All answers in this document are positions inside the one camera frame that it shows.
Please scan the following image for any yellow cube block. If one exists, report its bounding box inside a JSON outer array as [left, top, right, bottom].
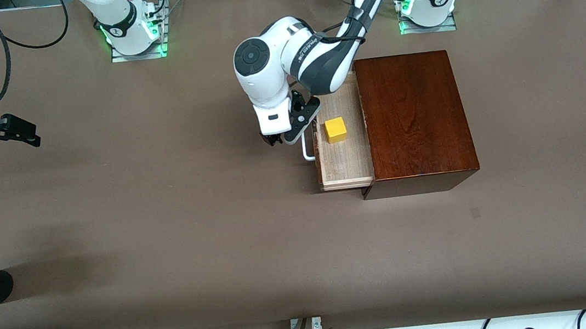
[[324, 116, 349, 145]]

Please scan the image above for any wooden drawer with white handle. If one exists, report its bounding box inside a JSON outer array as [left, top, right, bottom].
[[294, 71, 377, 194]]

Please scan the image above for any dark brown wooden cabinet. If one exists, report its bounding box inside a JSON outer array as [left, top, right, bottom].
[[346, 47, 482, 201]]

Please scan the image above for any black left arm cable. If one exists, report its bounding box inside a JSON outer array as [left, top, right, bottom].
[[312, 10, 368, 49]]

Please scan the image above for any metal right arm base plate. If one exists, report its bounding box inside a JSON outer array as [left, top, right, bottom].
[[106, 13, 171, 64]]

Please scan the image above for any black looping cable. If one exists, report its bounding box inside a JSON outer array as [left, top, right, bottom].
[[0, 0, 72, 54]]

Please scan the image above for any small metal bracket plate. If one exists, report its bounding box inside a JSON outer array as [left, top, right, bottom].
[[289, 316, 323, 329]]

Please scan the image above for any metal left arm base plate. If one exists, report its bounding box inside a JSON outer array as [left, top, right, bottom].
[[396, 0, 458, 37]]

